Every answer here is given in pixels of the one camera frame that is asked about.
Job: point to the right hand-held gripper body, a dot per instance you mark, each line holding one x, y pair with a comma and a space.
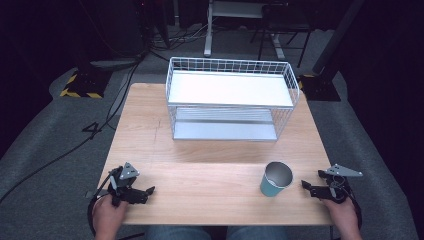
338, 181

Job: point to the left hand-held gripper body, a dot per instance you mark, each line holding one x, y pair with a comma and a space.
124, 180

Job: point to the teal cup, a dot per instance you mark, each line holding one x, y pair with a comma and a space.
275, 181

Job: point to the person's left hand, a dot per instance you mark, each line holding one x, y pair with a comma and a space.
107, 216

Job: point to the person's right hand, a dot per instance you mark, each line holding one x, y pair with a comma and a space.
345, 218

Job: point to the person's legs in jeans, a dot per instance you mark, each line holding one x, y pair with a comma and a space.
216, 233

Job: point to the black stand with striped base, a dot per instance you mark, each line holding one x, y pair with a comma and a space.
321, 85

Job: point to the yellow-black striped stand base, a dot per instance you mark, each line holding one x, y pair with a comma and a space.
85, 85

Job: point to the black chair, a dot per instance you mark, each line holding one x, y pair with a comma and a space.
283, 23

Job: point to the white desk frame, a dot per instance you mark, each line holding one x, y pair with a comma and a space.
233, 13

